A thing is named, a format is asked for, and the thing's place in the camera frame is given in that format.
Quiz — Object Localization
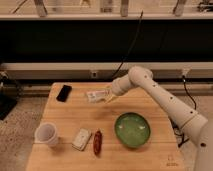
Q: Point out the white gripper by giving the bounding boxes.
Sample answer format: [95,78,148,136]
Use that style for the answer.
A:
[106,85,124,103]

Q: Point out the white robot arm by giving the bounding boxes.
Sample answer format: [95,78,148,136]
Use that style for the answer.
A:
[110,66,213,171]

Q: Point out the green bowl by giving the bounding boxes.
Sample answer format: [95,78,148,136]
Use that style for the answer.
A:
[114,112,151,148]

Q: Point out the black smartphone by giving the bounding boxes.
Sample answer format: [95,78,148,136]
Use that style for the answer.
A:
[56,85,72,102]

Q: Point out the red-brown sausage toy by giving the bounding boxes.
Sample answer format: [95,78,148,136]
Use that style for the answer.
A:
[93,130,102,156]

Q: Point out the white rectangular box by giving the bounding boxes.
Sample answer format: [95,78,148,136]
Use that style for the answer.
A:
[72,128,92,151]

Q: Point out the white plastic cup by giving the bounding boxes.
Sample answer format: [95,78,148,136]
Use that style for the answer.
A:
[35,122,58,147]

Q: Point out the black hanging cable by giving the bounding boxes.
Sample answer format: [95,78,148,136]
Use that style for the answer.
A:
[106,10,145,80]

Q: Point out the black floor cable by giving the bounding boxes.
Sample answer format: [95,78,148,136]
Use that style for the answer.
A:
[171,75,198,148]

